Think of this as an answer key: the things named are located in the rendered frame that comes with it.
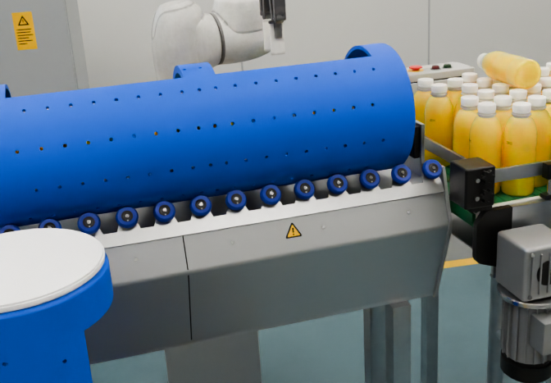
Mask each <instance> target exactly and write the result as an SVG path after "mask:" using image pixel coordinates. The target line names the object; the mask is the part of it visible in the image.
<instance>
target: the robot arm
mask: <svg viewBox="0 0 551 383"><path fill-rule="evenodd" d="M284 21H286V10H285V0H214V3H213V7H212V12H210V13H204V12H203V9H202V8H201V7H200V6H199V5H198V4H197V3H196V2H191V1H190V0H175V1H171V2H166V3H163V4H162V5H160V6H159V8H158V9H157V11H156V13H155V15H154V17H153V24H152V31H151V45H152V54H153V64H154V68H155V71H156V76H157V80H170V79H173V71H174V68H175V66H178V65H186V64H194V63H201V62H208V63H209V64H210V65H211V66H212V67H214V66H217V65H225V64H233V63H238V62H246V61H249V60H252V59H256V58H258V57H261V56H264V55H266V54H268V53H269V52H271V55H272V56H273V55H280V54H285V35H284Z"/></svg>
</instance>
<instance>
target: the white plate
mask: <svg viewBox="0 0 551 383"><path fill-rule="evenodd" d="M104 261H105V250H104V247H103V246H102V244H101V243H100V241H98V240H97V239H95V238H94V237H93V236H91V235H88V234H85V233H83V232H80V231H76V230H67V229H56V228H43V229H30V230H18V231H12V232H7V233H3V234H0V313H4V312H12V311H16V310H21V309H24V308H30V307H33V306H36V305H40V304H42V303H46V302H49V301H51V300H54V299H57V298H59V297H61V296H63V295H65V294H68V293H70V292H71V291H73V290H75V289H77V288H79V287H80V286H82V285H83V284H85V283H86V282H87V281H89V280H90V279H91V278H92V277H93V276H95V274H96V273H97V272H98V271H99V270H100V269H101V267H102V265H103V263H104Z"/></svg>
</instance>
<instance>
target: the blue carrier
mask: <svg viewBox="0 0 551 383"><path fill-rule="evenodd" d="M160 95H161V96H160ZM93 103H94V104H93ZM372 104H373V107H372V106H371V105H372ZM71 106H72V107H71ZM352 107H354V109H352ZM333 109H334V110H335V111H334V112H333V111H332V110H333ZM313 112H315V114H313ZM293 114H294V115H295V117H293ZM252 120H253V122H252ZM231 122H233V123H234V124H233V125H231ZM213 125H216V128H215V127H213ZM415 125H416V113H415V103H414V97H413V91H412V85H411V81H410V79H409V76H408V72H407V69H406V67H405V65H404V63H403V61H402V59H401V57H400V56H399V55H398V53H397V52H396V51H395V50H394V49H393V48H392V47H390V46H389V45H388V44H386V43H373V44H365V45H358V46H354V47H352V48H350V49H349V51H348V53H347V54H346V56H345V59H344V60H336V61H328V62H315V63H308V64H300V65H292V66H279V67H272V68H264V69H257V70H250V71H236V72H229V73H221V74H215V72H214V70H213V69H212V66H211V65H210V64H209V63H208V62H201V63H194V64H186V65H178V66H175V68H174V71H173V79H170V80H157V81H149V82H142V83H135V84H121V85H113V86H107V87H99V88H91V89H78V90H71V91H63V92H56V93H42V94H35V95H27V96H20V97H13V98H12V97H11V93H10V90H9V88H8V86H7V84H0V229H1V227H3V226H4V225H7V224H13V225H16V226H28V225H33V224H39V223H40V222H41V221H42V220H44V219H46V218H54V219H57V220H58V221H60V220H65V219H71V218H77V217H80V215H82V214H83V213H85V212H94V213H96V214H97V215H98V214H103V213H109V212H117V211H118V210H119V209H120V208H121V207H124V206H130V207H133V208H140V207H150V206H155V204H156V203H158V202H160V201H162V200H166V201H169V202H171V203H176V202H182V201H187V200H191V199H192V198H193V197H194V196H196V195H200V194H201V195H205V196H207V197H213V196H219V195H224V194H228V192H230V191H231V190H232V189H239V190H241V191H243V192H245V191H250V190H256V189H262V187H263V186H265V185H268V184H273V185H276V186H282V185H292V184H296V182H297V181H298V180H301V179H307V180H310V181H314V180H324V179H329V178H330V176H332V175H333V174H341V175H343V176H350V175H356V174H361V173H362V172H363V171H364V170H366V169H373V170H375V171H383V170H388V169H393V167H394V166H396V165H398V164H404V163H405V162H406V160H407V159H408V156H409V154H410V152H411V150H412V145H413V140H414V135H415ZM197 127H199V128H200V129H199V130H198V129H197ZM176 130H180V132H179V133H178V132H177V131H176ZM155 132H157V135H155V134H154V133H155ZM110 138H113V140H112V141H110V140H109V139H110ZM87 141H89V142H90V144H86V142H87ZM363 142H364V143H363ZM63 144H66V147H65V148H64V147H63ZM41 147H42V148H43V150H42V151H41V150H39V148H41ZM16 150H19V153H16ZM305 150H307V151H305ZM246 158H247V159H246ZM244 159H246V160H244ZM209 164H211V165H209ZM192 166H193V167H192ZM171 170H172V171H171ZM104 179H106V180H104ZM82 182H84V183H82ZM59 185H60V186H59ZM35 189H37V190H35Z"/></svg>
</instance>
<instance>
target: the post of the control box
mask: <svg viewBox="0 0 551 383"><path fill-rule="evenodd" d="M438 324H439V291H438V294H437V297H433V296H432V295H431V296H426V297H422V298H421V383H437V378H438Z"/></svg>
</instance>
